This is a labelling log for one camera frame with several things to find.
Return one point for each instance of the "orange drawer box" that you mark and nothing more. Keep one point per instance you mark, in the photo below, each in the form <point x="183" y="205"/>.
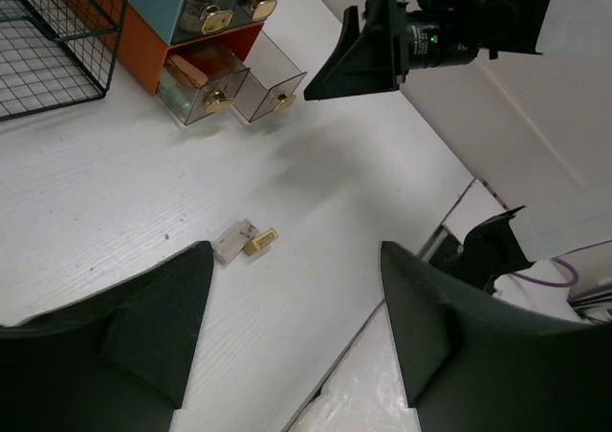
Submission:
<point x="140" y="50"/>

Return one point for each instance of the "black wire mesh organizer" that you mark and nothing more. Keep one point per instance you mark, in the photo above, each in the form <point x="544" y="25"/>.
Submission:
<point x="57" y="53"/>

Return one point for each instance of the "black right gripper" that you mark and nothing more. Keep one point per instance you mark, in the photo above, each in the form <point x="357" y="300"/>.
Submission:
<point x="376" y="57"/>

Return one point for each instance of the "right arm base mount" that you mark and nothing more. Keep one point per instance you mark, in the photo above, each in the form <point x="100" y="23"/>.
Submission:
<point x="518" y="239"/>

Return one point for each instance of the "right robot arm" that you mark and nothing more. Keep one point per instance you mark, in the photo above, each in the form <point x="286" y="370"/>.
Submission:
<point x="532" y="27"/>

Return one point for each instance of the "small grey eraser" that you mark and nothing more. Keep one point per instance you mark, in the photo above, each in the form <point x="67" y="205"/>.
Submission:
<point x="232" y="241"/>

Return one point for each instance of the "orange highlighter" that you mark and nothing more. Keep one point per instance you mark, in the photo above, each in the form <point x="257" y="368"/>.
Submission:
<point x="195" y="76"/>

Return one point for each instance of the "teal drawer box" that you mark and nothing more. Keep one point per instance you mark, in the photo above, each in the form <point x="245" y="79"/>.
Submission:
<point x="179" y="21"/>

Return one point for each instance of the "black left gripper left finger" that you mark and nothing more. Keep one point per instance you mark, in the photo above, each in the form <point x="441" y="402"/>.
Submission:
<point x="116" y="360"/>

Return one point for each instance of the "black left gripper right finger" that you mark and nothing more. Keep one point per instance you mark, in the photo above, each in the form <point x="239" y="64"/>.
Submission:
<point x="471" y="362"/>

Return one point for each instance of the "small beige eraser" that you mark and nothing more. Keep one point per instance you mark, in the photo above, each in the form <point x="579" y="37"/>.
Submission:
<point x="260" y="241"/>

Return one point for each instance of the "clear drawer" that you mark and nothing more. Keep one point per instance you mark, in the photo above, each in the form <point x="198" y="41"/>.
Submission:
<point x="226" y="74"/>
<point x="271" y="82"/>

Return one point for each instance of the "green highlighter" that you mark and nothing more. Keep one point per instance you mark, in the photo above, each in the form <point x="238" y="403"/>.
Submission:
<point x="179" y="96"/>

